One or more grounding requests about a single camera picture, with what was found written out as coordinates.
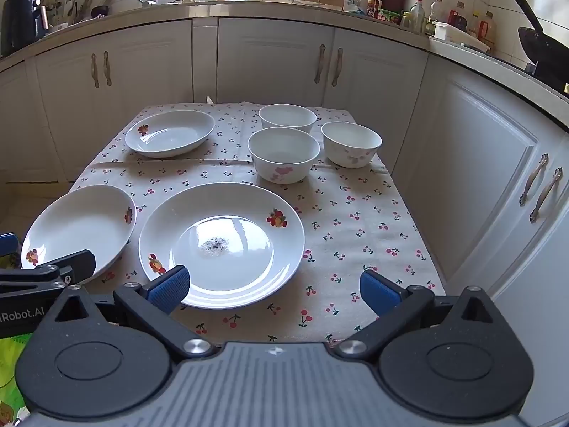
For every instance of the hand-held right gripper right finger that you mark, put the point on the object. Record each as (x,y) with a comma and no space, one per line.
(378,293)

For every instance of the grey kitchen countertop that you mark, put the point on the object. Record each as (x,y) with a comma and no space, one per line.
(266,8)

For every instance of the white plastic container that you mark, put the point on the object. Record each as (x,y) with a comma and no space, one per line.
(449,31)

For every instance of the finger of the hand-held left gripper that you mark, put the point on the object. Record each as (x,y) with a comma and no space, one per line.
(78,264)
(9,244)

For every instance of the small yellow oil bottle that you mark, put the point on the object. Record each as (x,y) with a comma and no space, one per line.
(475,24)

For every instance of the black gas stove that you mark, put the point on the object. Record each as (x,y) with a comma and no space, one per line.
(551,78)

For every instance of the cherry-print tablecloth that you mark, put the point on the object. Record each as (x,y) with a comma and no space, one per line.
(355,231)

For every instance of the white kitchen cabinet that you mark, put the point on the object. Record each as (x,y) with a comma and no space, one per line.
(266,53)

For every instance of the clear bottle with white cap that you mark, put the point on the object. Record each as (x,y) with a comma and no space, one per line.
(435,11)

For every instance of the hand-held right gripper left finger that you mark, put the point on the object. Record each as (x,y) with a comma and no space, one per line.
(171,288)

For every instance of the green packet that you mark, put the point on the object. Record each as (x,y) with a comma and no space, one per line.
(389,15)

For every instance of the clear glass bottle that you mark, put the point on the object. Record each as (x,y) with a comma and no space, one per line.
(417,15)

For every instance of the green printed bag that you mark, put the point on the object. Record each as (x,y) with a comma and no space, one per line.
(11,364)

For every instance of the black wok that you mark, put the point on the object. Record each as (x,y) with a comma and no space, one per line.
(542,44)

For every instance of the yellow oil jug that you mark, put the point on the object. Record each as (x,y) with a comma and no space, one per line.
(488,31)

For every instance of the red-label oil bottle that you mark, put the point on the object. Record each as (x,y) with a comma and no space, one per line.
(457,18)

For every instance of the white pink-flower bowl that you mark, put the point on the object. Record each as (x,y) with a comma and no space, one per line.
(284,164)
(286,118)
(351,151)

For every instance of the large white fruit-print plate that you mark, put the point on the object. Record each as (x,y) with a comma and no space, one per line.
(249,213)

